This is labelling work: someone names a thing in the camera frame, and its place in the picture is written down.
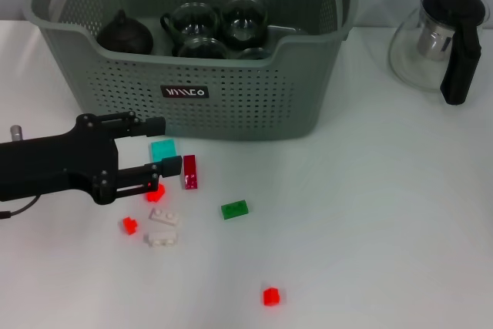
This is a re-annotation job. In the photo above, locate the red sloped toy brick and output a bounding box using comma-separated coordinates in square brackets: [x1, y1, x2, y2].
[146, 183, 167, 204]

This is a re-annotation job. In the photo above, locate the glass teapot with black handle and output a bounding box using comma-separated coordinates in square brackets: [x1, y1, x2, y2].
[387, 0, 489, 106]

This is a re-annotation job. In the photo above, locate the grey perforated storage bin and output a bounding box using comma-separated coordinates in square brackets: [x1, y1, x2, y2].
[22, 0, 357, 141]

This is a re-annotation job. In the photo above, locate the left gripper cable with connector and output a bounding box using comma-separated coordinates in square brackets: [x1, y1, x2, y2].
[0, 123, 40, 221]

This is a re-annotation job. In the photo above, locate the black ceramic teapot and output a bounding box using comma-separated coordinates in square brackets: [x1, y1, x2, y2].
[96, 8, 154, 55]

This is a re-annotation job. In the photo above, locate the dark red toy brick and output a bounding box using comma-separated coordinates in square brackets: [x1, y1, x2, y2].
[183, 154, 201, 190]

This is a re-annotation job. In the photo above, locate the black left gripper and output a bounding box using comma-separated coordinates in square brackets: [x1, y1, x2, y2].
[0, 111, 183, 206]

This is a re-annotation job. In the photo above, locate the teal toy brick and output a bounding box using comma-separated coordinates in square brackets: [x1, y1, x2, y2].
[149, 139, 178, 164]

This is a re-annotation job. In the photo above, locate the white flat toy brick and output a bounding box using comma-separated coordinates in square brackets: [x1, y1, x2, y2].
[144, 230, 181, 248]
[149, 207, 183, 227]

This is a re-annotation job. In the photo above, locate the glass teacup with black base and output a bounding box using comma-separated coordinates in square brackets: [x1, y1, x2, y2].
[235, 46, 271, 61]
[220, 0, 270, 49]
[173, 35, 231, 60]
[159, 2, 221, 40]

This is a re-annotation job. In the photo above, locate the green toy brick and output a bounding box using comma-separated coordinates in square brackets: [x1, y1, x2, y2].
[220, 200, 250, 221]

